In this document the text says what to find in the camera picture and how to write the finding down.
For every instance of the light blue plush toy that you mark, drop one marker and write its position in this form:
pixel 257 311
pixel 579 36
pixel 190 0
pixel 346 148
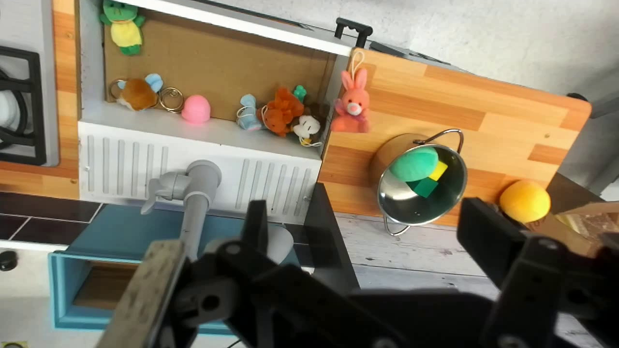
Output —
pixel 248 114

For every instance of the brown plush toy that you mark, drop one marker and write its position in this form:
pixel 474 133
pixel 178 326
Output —
pixel 136 92

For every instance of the pink bunny doll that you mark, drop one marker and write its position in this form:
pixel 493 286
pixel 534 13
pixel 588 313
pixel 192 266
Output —
pixel 352 102

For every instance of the grey toy faucet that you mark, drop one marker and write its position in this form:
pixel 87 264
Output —
pixel 194 212

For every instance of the black burner stove top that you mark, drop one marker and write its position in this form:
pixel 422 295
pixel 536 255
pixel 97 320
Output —
pixel 25 96

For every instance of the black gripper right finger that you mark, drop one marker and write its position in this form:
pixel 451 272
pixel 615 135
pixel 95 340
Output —
pixel 495 237

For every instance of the yellow lemon toy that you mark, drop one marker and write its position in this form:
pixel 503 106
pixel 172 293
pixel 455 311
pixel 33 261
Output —
pixel 524 201

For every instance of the blue storage bin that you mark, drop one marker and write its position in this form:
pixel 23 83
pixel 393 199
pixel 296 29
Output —
pixel 116 232

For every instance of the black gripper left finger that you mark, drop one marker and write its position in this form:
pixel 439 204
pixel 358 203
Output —
pixel 254 222

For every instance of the grey wood backdrop panel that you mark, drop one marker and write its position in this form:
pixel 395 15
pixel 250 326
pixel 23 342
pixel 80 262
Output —
pixel 418 257

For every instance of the orange plush toy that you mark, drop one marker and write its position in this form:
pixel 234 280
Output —
pixel 283 110

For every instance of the green yellow turtle plush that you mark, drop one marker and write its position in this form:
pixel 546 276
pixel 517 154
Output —
pixel 124 29

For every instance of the white plush toy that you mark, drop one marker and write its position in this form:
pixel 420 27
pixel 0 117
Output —
pixel 306 127

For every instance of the pink ball toy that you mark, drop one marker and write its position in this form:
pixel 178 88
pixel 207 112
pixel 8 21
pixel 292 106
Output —
pixel 196 108

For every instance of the white sink basin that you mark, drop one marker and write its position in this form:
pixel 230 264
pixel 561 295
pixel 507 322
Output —
pixel 194 170

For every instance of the green yellow sponge toy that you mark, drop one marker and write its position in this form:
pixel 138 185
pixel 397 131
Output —
pixel 416 166

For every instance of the silver metal pot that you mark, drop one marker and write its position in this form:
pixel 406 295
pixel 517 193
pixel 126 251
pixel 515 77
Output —
pixel 412 208

